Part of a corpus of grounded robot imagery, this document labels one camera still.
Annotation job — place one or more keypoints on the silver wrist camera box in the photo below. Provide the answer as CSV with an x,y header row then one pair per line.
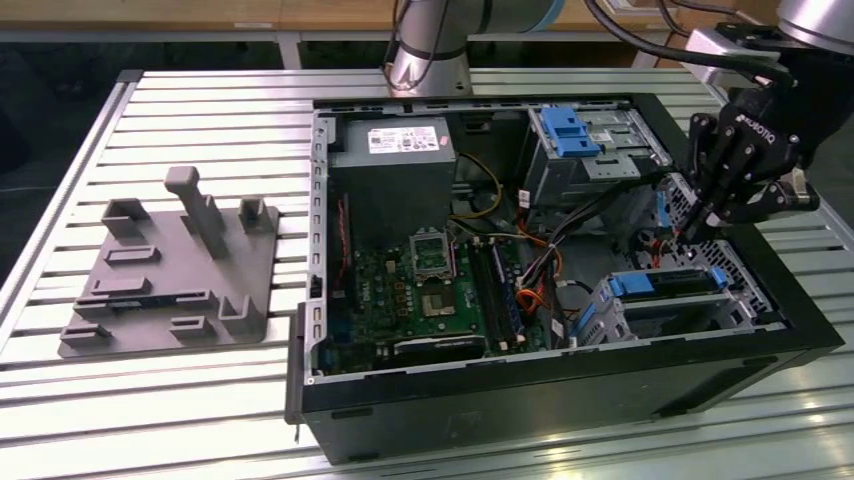
x,y
710,55

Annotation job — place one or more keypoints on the black RAM slot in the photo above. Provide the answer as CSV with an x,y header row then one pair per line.
x,y
483,295

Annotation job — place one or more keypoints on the blue plastic drive latch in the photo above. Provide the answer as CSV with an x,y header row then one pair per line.
x,y
567,132

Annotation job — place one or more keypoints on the black table corner cap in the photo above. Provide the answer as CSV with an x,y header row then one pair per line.
x,y
130,76

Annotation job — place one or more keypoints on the gray power supply unit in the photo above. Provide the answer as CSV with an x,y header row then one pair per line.
x,y
394,195

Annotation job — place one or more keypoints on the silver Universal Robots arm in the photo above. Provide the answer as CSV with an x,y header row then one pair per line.
x,y
434,45

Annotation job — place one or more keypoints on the gray plastic parts rack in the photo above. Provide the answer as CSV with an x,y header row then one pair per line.
x,y
174,280

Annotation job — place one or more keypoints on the metal optical drive cage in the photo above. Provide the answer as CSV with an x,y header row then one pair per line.
x,y
567,180

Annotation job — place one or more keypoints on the metal disk bay cage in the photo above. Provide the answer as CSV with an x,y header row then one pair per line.
x,y
667,320

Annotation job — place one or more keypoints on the black open PC case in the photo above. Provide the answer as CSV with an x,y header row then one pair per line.
x,y
534,405

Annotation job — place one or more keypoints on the RAM stick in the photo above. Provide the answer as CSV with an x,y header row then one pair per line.
x,y
509,295

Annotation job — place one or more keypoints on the black graphics card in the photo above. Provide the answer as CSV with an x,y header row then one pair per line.
x,y
436,347

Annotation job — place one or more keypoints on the CPU socket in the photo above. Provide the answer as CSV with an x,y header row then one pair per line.
x,y
442,304

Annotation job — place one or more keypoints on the green motherboard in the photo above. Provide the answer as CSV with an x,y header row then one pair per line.
x,y
380,305

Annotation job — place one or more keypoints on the wooden workbench white frame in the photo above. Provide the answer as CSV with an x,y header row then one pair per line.
x,y
200,20

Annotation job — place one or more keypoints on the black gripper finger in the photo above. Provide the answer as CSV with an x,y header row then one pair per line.
x,y
707,175
750,195

